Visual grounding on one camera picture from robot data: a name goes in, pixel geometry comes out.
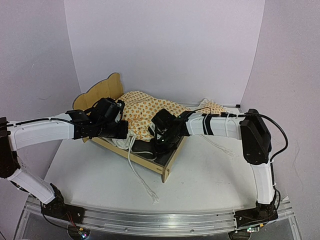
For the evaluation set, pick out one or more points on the aluminium front rail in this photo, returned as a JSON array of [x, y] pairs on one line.
[[163, 224]]

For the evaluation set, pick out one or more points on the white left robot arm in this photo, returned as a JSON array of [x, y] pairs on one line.
[[15, 135]]

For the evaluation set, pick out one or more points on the wooden pet bed frame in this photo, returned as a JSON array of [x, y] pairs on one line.
[[142, 153]]

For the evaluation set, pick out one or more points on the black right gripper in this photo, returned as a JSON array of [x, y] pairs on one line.
[[160, 152]]

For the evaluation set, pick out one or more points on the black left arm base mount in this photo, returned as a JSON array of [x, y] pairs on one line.
[[57, 208]]

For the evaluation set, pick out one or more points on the duck print mattress cushion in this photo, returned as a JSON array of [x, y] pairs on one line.
[[139, 109]]

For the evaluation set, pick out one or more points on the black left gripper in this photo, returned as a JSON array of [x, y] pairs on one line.
[[122, 134]]

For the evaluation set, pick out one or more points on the small duck print pillow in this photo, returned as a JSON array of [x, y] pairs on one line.
[[208, 106]]

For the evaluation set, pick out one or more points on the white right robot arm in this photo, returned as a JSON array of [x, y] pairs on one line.
[[248, 127]]

